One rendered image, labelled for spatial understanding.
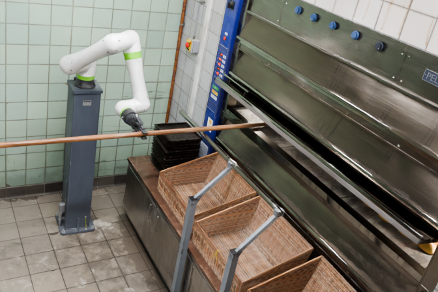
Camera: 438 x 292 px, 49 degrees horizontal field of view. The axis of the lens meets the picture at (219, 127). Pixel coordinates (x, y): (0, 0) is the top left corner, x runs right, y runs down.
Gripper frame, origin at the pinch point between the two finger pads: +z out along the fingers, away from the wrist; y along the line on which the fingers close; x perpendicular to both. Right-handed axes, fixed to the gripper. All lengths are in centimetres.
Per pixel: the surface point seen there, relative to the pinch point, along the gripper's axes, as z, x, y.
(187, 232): 40, -19, 48
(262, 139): 17, -78, 2
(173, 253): 22, -23, 80
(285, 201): 56, -75, 24
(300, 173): 59, -77, 2
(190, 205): 40, -17, 28
